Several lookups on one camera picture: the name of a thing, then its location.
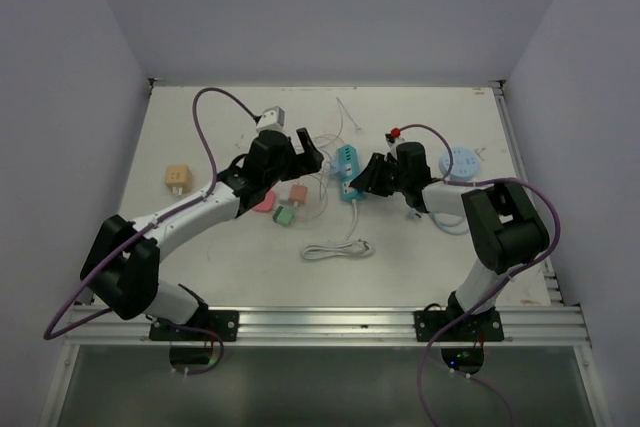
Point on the light blue round socket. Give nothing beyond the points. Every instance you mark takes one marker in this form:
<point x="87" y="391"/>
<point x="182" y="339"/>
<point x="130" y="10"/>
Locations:
<point x="464" y="167"/>

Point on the white cube charger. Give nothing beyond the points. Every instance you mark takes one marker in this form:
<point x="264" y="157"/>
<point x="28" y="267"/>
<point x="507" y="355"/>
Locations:
<point x="283" y="195"/>

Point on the green cube charger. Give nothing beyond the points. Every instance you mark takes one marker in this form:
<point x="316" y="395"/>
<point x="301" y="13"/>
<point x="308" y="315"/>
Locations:
<point x="284" y="216"/>

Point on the orange plug on strip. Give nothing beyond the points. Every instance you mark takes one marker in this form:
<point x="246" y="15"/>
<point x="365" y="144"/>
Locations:
<point x="298" y="195"/>

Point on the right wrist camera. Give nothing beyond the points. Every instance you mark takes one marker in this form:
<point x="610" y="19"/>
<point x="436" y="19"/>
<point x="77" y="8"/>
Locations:
<point x="394" y="138"/>

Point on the aluminium rail frame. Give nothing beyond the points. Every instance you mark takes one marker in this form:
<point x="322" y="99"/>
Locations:
<point x="478" y="114"/>

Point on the pink square plug adapter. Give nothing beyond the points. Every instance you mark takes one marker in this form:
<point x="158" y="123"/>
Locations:
<point x="268" y="204"/>

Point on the teal power strip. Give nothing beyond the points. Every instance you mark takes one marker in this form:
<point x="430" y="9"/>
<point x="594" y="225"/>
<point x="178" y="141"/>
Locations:
<point x="348" y="169"/>

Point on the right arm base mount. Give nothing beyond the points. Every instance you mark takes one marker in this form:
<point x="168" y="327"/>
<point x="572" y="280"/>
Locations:
<point x="486" y="326"/>

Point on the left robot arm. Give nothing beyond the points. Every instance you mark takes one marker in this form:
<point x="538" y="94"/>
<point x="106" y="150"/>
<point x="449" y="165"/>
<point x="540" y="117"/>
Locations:
<point x="122" y="268"/>

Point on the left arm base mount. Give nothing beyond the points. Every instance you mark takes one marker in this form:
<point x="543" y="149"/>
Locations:
<point x="200" y="324"/>

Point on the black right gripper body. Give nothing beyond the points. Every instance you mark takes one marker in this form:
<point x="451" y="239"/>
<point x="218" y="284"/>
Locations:
<point x="402" y="179"/>

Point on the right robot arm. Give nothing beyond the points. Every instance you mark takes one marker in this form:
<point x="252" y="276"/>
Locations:
<point x="505" y="228"/>

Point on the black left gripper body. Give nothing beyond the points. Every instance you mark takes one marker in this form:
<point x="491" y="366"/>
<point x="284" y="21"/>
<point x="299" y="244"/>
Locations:
<point x="288" y="166"/>

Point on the beige cube socket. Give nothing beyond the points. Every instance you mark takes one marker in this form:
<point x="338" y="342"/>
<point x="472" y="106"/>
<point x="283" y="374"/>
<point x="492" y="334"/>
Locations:
<point x="178" y="179"/>

